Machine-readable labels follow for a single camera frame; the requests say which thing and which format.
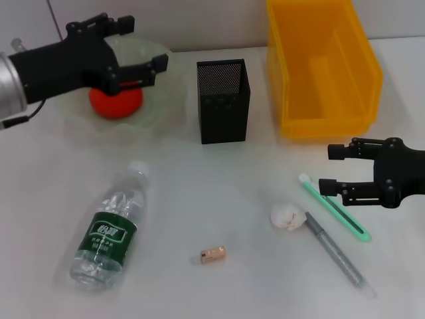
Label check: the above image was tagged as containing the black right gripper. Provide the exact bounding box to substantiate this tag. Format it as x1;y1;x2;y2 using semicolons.
317;136;425;209

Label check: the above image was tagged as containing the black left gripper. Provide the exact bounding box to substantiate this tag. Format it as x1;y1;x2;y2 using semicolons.
8;13;169;104

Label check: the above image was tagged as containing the white paper ball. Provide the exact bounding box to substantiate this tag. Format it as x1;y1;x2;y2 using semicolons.
270;201;307;232

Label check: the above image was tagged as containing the red tomato-shaped toy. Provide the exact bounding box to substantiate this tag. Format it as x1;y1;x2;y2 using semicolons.
88;79;144;120

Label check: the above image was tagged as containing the clear green-label water bottle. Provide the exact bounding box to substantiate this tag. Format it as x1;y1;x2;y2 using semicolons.
68;161;149;293

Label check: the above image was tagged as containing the green utility knife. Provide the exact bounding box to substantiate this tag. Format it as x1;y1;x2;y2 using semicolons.
297;171;372;243

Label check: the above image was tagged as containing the green glass fruit plate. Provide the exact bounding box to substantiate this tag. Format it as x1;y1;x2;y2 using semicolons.
54;35;186;146

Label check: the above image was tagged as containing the grey marker pen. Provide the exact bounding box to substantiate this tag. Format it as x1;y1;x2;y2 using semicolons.
304;211;376;298

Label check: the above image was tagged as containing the black mesh pen holder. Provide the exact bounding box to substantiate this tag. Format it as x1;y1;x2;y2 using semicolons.
196;58;250;145

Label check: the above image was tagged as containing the yellow plastic bin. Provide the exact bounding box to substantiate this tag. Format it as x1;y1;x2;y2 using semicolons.
266;0;384;139

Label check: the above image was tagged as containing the left gripper plug with cable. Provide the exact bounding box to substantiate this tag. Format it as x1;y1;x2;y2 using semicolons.
0;38;46;130

